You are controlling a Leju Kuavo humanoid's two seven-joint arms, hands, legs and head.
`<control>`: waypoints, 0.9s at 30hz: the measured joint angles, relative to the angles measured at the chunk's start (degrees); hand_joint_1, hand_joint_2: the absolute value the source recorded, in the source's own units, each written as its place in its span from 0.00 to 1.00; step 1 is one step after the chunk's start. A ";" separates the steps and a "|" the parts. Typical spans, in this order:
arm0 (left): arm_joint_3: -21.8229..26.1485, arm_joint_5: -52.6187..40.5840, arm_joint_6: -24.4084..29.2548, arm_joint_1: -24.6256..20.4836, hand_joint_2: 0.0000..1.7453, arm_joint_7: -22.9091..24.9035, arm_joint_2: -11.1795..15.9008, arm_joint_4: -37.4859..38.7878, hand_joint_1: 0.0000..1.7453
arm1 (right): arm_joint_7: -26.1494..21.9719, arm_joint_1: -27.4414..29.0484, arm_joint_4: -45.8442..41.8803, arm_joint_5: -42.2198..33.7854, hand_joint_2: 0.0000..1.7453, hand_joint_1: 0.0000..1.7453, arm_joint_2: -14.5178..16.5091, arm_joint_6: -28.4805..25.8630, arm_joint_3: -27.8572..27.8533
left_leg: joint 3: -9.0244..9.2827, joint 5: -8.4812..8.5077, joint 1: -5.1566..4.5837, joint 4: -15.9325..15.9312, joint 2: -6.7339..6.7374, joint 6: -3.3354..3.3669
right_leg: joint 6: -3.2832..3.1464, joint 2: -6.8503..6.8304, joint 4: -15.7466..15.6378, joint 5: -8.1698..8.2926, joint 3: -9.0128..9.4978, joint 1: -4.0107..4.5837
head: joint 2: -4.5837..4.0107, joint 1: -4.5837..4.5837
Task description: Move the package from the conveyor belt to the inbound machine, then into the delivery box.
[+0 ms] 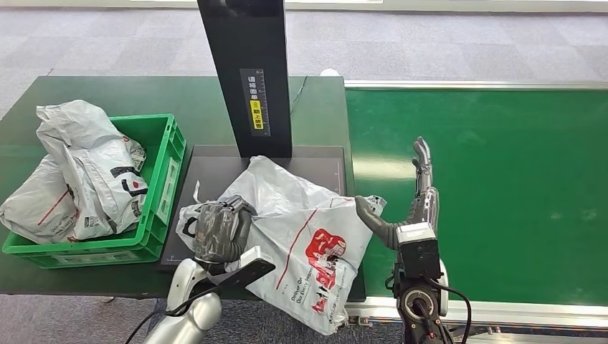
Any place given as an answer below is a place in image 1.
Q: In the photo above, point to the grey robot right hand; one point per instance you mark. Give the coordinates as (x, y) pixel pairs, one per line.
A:
(425, 204)

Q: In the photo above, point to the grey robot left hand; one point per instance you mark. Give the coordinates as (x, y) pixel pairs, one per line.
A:
(218, 230)

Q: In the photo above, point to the grey red-printed plastic mail package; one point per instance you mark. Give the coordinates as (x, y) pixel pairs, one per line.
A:
(294, 223)

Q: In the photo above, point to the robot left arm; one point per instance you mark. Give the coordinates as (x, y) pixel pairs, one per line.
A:
(195, 313)

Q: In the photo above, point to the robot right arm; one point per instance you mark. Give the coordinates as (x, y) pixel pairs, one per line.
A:
(420, 308)

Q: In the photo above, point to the green conveyor belt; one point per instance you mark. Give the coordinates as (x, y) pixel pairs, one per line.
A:
(513, 190)

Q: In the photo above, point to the grey package with black print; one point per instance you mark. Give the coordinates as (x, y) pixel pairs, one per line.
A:
(90, 156)

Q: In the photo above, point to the black inbound scanner machine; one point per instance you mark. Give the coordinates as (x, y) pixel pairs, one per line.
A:
(247, 47)

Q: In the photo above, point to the grey package with red line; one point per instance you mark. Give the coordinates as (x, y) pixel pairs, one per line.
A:
(33, 204)

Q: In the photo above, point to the green plastic crate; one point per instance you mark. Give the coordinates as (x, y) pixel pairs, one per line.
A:
(164, 156)

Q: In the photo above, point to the small white round object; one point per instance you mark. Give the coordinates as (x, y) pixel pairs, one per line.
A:
(330, 72)

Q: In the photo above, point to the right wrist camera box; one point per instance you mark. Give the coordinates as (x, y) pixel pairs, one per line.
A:
(418, 251)

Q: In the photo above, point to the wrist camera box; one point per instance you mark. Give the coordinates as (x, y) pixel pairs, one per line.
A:
(418, 251)
(252, 268)

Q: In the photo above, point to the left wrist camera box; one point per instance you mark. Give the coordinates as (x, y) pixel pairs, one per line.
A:
(252, 268)

